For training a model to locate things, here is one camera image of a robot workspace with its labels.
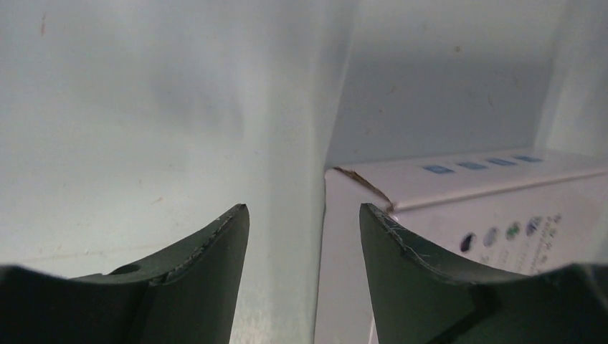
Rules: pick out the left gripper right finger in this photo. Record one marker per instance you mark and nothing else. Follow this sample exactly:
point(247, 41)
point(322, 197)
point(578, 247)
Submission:
point(423, 293)

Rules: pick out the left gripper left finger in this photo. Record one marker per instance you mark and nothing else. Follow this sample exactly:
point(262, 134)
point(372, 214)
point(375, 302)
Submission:
point(184, 293)

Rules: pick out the white box lid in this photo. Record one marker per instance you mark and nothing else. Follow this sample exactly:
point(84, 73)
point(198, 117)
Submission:
point(526, 211)

